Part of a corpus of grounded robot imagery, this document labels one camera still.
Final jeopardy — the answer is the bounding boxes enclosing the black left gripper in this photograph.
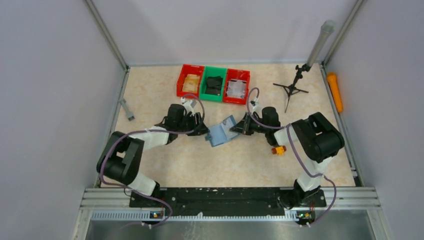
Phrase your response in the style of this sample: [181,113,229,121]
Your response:
[176,112,210,136]

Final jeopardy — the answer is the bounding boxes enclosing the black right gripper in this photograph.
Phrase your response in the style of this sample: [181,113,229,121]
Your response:
[230,111,270,136]

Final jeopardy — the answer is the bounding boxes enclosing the teal card holder wallet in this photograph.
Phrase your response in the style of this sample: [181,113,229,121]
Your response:
[205,115,241,147]

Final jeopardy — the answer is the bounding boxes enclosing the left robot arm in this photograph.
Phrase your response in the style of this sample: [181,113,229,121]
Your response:
[96,103,210,207]

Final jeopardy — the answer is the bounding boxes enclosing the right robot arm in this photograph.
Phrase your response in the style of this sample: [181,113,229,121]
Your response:
[230,106,345,207]

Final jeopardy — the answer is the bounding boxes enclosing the red bin with clear bags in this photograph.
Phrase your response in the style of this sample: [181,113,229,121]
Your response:
[222,68,251,105]

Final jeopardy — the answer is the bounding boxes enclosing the red bin with orange items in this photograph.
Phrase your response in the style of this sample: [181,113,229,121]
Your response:
[176,64,205,97]

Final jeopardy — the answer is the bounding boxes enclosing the green plastic bin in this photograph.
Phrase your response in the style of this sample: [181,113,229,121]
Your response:
[199,66,227,102]

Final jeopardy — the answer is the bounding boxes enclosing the black mini tripod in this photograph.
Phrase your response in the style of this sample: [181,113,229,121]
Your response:
[273,63,312,113]

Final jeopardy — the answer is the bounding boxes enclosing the orange flashlight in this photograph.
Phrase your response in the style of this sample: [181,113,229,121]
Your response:
[326,72,344,113]

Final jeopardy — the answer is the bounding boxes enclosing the grey cylinder on tripod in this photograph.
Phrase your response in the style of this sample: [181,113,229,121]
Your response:
[305,19,336,68]

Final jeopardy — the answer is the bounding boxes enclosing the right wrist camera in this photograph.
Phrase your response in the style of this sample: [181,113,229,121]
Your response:
[248,97,260,113]

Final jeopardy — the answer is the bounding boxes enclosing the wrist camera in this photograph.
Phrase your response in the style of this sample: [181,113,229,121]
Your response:
[248,97,260,113]
[180,97,197,115]

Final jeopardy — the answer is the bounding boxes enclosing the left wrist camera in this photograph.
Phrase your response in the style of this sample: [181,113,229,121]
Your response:
[180,97,197,115]

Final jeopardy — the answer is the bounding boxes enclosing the grey bracket tool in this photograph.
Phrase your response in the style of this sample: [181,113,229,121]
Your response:
[118,98,135,121]

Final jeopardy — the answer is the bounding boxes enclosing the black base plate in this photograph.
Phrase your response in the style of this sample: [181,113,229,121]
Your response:
[129,187,327,217]

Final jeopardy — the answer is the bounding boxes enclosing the aluminium frame rail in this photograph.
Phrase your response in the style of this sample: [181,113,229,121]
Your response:
[72,186,392,240]

